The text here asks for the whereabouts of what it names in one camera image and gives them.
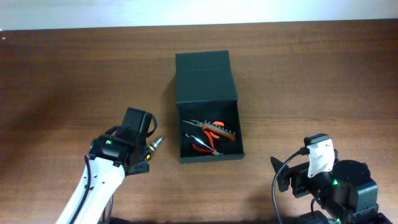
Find yellow black screwdriver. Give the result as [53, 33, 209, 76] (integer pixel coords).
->
[144, 136, 164, 161]

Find orange black needle-nose pliers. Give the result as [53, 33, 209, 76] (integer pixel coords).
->
[183, 119, 226, 131]

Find silver ring wrench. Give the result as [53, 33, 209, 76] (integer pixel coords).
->
[185, 133, 222, 156]

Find orange socket bit rail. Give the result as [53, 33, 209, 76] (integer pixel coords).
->
[201, 121, 236, 141]

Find black gift box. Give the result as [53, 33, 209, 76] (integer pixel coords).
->
[175, 50, 245, 164]

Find red handled cutting pliers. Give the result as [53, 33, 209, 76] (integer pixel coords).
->
[190, 131, 220, 156]

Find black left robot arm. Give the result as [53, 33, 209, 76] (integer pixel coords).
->
[57, 108, 157, 223]

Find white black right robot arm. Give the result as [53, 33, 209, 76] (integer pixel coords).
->
[271, 157, 391, 224]

